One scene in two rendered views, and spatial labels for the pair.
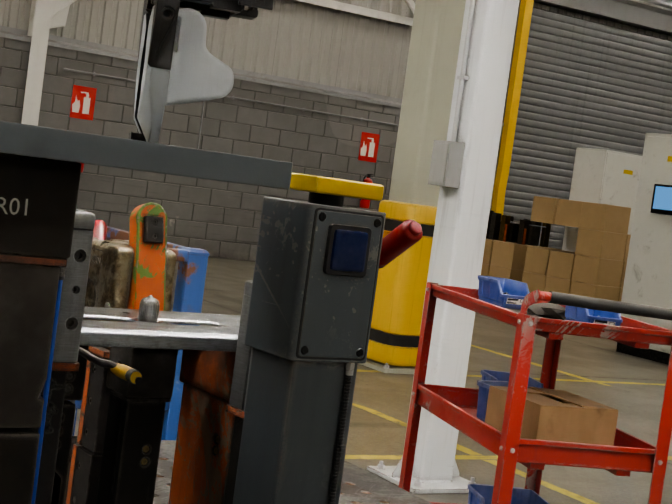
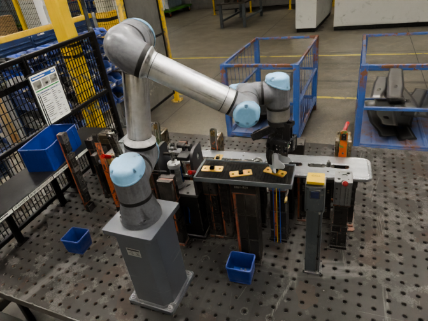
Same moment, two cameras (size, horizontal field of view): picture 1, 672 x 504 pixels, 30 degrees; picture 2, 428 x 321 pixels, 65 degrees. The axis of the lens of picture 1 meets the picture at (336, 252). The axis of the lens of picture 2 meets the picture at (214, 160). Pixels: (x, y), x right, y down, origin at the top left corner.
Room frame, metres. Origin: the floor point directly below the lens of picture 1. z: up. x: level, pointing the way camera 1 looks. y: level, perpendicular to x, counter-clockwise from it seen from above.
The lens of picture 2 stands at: (0.10, -0.62, 1.86)
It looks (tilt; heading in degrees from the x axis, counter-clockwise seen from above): 31 degrees down; 57
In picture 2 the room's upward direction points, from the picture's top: 8 degrees counter-clockwise
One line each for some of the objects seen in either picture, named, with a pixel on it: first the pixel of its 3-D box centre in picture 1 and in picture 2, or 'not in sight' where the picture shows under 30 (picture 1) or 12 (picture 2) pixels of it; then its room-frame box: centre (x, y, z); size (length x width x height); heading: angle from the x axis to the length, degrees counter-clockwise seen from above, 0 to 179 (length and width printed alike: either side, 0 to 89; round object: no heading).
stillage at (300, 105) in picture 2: not in sight; (274, 89); (2.83, 2.11, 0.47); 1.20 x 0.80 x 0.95; 30
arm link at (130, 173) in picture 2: not in sight; (130, 176); (0.39, 0.36, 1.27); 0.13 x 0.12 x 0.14; 49
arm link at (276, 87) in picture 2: not in sight; (276, 91); (0.85, 0.12, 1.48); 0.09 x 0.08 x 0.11; 139
